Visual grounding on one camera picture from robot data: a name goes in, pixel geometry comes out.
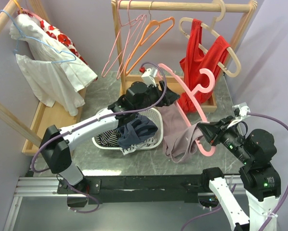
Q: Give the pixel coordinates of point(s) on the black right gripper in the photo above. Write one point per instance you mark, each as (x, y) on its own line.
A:
(209, 129)

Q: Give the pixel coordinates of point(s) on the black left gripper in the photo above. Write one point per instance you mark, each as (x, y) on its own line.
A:
(169, 97)

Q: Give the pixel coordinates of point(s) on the white perforated plastic basket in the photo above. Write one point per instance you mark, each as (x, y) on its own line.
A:
(152, 114)

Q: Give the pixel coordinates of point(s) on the pink plastic hanger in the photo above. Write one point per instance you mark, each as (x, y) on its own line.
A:
(191, 94)

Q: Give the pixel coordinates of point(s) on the mauve tank top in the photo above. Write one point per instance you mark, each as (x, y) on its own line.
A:
(179, 140)

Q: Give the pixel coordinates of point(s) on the navy blue tank top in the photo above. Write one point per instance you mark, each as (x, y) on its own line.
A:
(136, 131)

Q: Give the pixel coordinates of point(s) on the black striped tank top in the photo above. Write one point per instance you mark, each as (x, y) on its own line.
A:
(108, 139)

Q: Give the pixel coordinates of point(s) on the orange plastic hanger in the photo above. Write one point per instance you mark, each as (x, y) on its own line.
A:
(152, 27)

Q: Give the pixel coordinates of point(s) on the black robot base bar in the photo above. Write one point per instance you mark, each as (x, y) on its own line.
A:
(155, 188)

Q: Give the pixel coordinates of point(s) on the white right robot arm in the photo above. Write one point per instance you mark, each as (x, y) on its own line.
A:
(260, 180)

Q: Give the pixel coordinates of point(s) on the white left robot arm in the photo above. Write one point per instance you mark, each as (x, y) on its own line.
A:
(57, 143)

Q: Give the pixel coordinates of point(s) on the red tank top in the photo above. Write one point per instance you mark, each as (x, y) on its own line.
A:
(196, 59)

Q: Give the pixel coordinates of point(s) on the white dress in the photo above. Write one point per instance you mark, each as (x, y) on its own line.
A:
(54, 74)

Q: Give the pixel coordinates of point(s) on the wooden clothes rack left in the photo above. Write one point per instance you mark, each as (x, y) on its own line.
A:
(16, 95)

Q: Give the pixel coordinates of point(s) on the wooden clothes rack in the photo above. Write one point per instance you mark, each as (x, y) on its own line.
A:
(16, 95)
(248, 11)

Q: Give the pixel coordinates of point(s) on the wooden clothes rack centre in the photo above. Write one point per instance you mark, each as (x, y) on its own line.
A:
(248, 11)

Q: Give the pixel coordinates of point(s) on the red floral white garment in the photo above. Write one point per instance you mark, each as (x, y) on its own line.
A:
(56, 34)

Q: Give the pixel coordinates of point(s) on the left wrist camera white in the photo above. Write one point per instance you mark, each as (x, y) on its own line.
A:
(148, 77)

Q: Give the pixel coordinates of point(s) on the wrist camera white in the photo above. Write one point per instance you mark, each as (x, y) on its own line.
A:
(148, 77)
(241, 112)

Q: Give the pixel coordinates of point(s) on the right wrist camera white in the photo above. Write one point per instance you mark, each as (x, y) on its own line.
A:
(241, 112)

